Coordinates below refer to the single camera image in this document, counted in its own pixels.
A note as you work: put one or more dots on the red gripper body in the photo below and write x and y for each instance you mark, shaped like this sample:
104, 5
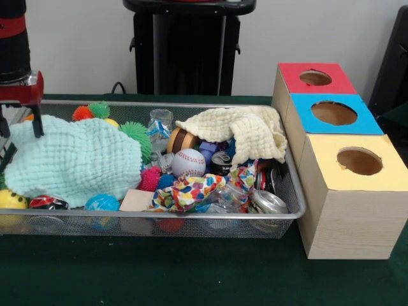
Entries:
22, 94

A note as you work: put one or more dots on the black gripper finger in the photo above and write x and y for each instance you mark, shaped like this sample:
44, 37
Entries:
37, 122
4, 127

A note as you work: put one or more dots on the light blue waffle cloth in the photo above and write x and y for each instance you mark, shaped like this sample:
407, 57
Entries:
76, 159

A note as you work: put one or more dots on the cream waffle cloth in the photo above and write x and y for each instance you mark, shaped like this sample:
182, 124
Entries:
248, 130

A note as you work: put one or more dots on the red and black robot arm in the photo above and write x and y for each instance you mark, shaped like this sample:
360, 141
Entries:
12, 41

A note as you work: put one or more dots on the clear mesh bin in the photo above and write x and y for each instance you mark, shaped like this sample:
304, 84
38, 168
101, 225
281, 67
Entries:
223, 228

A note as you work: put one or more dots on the wooden box with three holes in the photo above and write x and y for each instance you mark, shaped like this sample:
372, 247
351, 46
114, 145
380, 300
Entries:
350, 223

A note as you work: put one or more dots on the yellow ball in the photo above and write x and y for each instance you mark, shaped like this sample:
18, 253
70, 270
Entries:
11, 200

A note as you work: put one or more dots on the red and black crushed can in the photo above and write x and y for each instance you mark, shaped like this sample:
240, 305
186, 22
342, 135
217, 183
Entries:
48, 203

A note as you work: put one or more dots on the green spiky ball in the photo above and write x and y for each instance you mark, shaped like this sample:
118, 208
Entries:
134, 130

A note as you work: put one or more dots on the blue globe ball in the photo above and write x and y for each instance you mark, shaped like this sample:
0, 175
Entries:
102, 203

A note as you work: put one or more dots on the beige foam block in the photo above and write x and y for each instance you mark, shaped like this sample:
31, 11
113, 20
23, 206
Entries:
134, 201

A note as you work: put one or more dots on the toy burger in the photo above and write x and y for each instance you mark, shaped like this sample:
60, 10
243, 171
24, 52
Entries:
178, 140

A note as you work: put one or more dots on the white baseball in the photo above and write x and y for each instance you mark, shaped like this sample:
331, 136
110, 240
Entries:
188, 163

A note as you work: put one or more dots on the colourful spotted cloth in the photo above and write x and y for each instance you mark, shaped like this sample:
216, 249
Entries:
185, 191

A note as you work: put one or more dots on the dark green table cloth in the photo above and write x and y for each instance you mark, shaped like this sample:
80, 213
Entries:
159, 271

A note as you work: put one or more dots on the crushed printed drink can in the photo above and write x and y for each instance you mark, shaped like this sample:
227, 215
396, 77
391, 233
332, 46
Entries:
269, 202

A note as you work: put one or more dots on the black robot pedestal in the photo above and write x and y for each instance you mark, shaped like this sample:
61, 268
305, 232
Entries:
191, 63

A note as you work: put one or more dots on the black furniture frame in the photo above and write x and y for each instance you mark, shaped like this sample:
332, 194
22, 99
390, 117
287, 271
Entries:
392, 63

